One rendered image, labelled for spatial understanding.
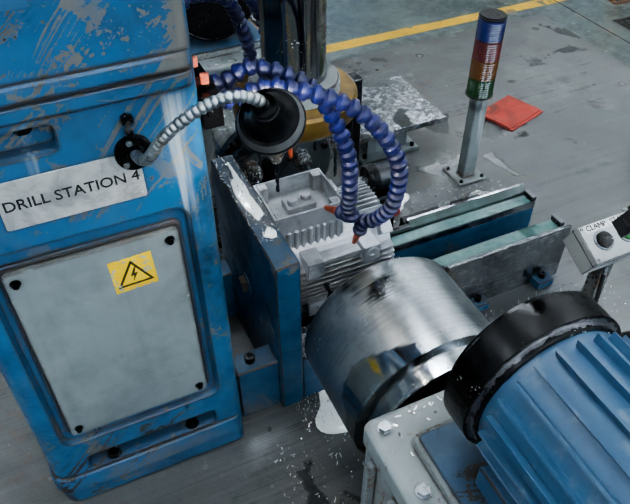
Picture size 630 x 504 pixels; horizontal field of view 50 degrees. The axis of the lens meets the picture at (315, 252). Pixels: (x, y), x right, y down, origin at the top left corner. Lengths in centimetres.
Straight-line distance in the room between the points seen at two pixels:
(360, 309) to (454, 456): 25
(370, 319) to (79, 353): 38
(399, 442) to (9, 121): 52
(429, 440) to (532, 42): 185
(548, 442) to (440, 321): 31
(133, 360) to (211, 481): 31
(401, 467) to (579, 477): 23
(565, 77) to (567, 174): 51
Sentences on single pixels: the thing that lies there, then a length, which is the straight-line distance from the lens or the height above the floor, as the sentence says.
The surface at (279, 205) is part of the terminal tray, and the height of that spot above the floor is 112.
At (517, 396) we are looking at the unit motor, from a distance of 63.
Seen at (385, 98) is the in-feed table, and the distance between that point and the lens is 180.
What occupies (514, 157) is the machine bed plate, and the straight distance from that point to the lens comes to 185.
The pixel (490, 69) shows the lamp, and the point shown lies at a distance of 158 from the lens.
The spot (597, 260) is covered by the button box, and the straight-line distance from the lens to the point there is 120.
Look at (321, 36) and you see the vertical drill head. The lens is 93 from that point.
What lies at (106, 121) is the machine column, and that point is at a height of 146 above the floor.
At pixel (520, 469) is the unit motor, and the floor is 128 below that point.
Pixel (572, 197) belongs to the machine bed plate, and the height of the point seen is 80.
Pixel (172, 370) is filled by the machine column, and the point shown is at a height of 105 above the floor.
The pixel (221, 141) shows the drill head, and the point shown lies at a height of 112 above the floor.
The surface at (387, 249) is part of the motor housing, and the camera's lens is 115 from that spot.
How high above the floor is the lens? 182
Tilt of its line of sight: 43 degrees down
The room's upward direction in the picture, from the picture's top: straight up
